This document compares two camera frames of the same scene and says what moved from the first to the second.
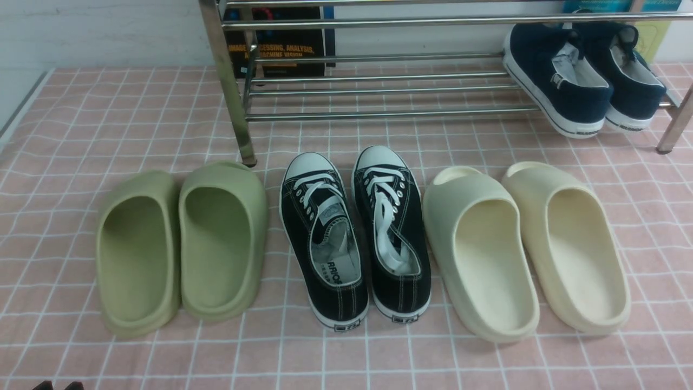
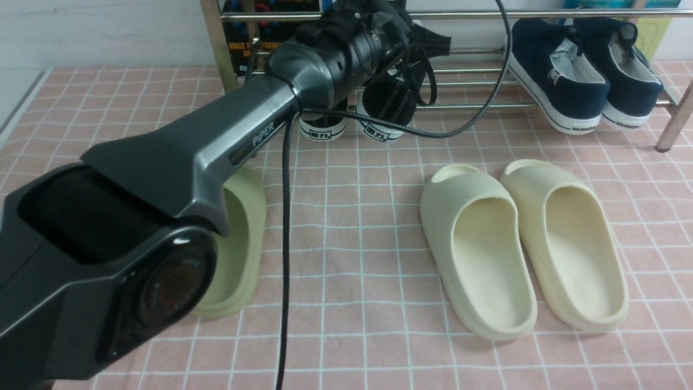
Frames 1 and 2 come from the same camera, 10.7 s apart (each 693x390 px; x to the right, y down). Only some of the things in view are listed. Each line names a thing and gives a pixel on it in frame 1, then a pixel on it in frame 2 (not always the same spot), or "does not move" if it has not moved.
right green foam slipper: [223, 240] does not move
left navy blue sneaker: [546, 61] does not move
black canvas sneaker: [387, 199] -> [389, 97]
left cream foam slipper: [478, 234] does not move
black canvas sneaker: [321, 221] -> [327, 128]
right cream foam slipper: [567, 239] does not move
